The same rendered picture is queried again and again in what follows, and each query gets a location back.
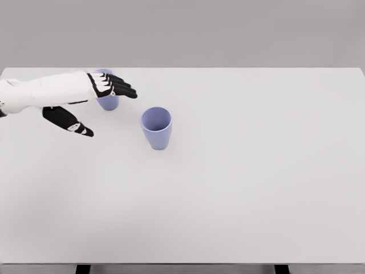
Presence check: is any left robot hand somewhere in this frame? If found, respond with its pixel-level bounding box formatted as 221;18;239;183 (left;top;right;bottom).
30;71;138;138

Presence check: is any lavender plastic cup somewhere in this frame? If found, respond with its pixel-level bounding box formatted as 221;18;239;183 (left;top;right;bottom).
93;68;119;112
140;106;173;151

